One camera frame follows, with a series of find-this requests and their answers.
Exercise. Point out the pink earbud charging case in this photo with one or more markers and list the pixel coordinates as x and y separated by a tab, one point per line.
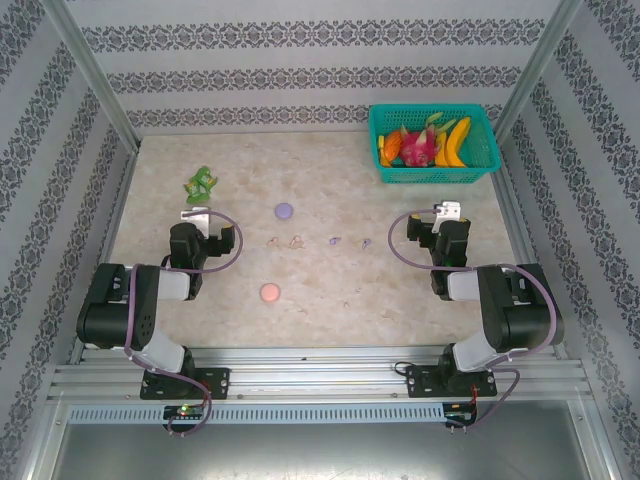
270	292

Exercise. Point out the purple earbud charging case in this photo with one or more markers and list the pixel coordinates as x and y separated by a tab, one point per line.
284	211

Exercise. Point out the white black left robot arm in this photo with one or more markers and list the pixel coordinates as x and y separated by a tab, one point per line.
150	320

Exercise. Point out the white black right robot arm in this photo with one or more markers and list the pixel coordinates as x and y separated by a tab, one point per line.
520	320

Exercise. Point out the teal plastic basket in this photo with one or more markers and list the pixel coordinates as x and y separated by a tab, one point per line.
480	150

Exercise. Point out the yellow banana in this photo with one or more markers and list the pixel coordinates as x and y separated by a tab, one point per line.
452	145

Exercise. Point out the pink dragon fruit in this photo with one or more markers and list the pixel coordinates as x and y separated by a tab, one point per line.
417	147

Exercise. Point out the orange toy fruit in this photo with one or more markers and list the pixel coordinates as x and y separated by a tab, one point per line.
392	145

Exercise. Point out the small green circuit board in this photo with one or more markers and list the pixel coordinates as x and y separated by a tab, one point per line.
460	415
182	411

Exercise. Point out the grey metal shelf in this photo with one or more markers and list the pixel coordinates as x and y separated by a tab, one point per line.
320	455

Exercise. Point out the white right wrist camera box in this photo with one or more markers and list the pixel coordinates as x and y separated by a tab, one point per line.
450	210

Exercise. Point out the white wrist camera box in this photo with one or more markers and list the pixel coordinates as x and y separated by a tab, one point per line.
197	216
450	210

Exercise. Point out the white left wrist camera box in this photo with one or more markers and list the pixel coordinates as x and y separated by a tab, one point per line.
197	216

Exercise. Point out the aluminium side rail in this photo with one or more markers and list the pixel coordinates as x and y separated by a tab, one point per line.
111	225
519	225

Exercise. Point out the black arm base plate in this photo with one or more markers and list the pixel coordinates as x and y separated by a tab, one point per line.
215	382
420	382

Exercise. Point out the aluminium mounting rail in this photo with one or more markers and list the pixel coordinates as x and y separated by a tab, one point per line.
320	375

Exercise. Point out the aluminium frame post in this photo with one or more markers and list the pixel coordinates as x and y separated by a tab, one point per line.
539	65
94	75

